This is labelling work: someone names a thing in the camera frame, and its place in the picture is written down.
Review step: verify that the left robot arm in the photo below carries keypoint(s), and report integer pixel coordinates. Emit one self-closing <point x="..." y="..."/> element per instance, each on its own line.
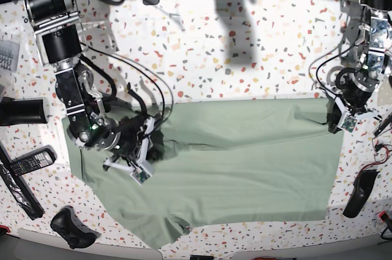
<point x="354" y="85"/>

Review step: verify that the black game controller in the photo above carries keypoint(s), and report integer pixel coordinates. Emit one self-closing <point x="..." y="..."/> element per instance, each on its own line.
<point x="63" y="224"/>

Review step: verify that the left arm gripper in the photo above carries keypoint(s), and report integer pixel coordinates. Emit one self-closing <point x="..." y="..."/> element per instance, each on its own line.
<point x="349" y="109"/>

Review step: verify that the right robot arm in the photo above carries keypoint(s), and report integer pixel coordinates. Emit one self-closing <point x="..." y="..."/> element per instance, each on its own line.
<point x="57" y="29"/>

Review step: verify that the black TV remote control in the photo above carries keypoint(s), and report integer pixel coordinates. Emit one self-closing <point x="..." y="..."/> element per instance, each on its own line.
<point x="33" y="161"/>

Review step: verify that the long black bar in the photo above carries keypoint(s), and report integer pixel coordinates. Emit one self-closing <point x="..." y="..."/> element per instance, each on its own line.
<point x="19" y="189"/>

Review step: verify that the clear plastic parts box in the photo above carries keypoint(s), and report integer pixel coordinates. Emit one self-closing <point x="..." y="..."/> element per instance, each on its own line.
<point x="9" y="56"/>

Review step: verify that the black curved handheld device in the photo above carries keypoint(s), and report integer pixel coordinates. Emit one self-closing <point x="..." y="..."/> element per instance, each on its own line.
<point x="363" y="186"/>

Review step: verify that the light green T-shirt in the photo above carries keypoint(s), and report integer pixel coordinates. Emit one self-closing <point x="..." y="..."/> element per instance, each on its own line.
<point x="223" y="162"/>

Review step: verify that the black cylindrical handle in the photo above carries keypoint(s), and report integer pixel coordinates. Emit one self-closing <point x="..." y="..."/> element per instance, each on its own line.
<point x="22" y="112"/>

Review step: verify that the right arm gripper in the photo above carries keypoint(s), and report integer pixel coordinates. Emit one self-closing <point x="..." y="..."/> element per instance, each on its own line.
<point x="130" y="143"/>

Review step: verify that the beige square pad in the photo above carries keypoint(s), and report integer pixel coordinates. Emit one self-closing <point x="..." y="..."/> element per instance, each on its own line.
<point x="384" y="96"/>

